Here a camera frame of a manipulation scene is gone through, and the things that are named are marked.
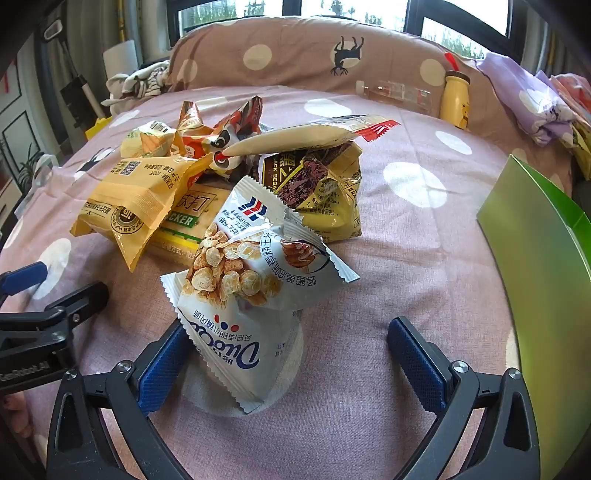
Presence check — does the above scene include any green cardboard box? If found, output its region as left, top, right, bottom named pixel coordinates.
left=477, top=154, right=591, bottom=480

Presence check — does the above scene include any brown polka dot bolster pillow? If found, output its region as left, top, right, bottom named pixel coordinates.
left=168, top=16, right=490, bottom=116

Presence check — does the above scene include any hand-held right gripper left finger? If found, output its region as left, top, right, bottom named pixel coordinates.
left=46, top=320, right=204, bottom=480

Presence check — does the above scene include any yellow printed cloth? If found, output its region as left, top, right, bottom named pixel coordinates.
left=561, top=122, right=591, bottom=167

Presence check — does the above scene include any pink polka dot bedsheet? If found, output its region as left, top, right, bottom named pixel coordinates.
left=0, top=85, right=575, bottom=480

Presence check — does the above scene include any black window frame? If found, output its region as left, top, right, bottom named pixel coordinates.
left=166, top=0, right=515, bottom=47

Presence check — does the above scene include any yellow brown sesame snack packet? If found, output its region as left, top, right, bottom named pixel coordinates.
left=256, top=141, right=363, bottom=243

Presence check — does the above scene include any purple printed cloth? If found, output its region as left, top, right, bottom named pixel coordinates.
left=475, top=51, right=578, bottom=146

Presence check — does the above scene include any large yellow snack packet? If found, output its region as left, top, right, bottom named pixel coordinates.
left=69, top=154, right=222, bottom=273

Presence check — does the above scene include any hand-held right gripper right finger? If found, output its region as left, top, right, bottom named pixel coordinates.
left=387, top=316, right=542, bottom=480

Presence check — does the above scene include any clear plastic bottle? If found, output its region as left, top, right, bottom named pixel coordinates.
left=355, top=79, right=435, bottom=116

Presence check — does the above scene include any white corn puff snack packet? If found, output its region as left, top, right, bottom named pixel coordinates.
left=178, top=176, right=303, bottom=414

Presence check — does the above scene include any white striped cloth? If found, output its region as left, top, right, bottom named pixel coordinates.
left=102, top=60, right=171, bottom=104

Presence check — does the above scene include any small yellow green corn packet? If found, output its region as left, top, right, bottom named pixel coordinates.
left=121, top=120, right=178, bottom=158

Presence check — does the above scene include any cream packet red edge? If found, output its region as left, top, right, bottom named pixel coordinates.
left=222, top=114, right=402, bottom=160

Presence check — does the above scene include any yellow paper bag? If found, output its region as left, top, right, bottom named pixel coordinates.
left=84, top=117, right=113, bottom=139

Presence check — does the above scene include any orange cartoon snack packet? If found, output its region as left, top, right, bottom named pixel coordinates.
left=172, top=96, right=264, bottom=178

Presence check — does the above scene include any pink orange cloth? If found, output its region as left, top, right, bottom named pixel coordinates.
left=551, top=71, right=591, bottom=125

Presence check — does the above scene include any white panel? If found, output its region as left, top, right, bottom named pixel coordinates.
left=102, top=39, right=139, bottom=79

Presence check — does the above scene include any green yellow cracker packet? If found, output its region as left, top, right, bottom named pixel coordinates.
left=148, top=180, right=241, bottom=259

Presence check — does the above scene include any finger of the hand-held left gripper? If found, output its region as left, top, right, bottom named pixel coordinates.
left=28, top=281, right=110, bottom=330
left=0, top=261, right=48, bottom=301

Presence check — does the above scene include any yellow bottle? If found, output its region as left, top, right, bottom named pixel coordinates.
left=438, top=52, right=472, bottom=130

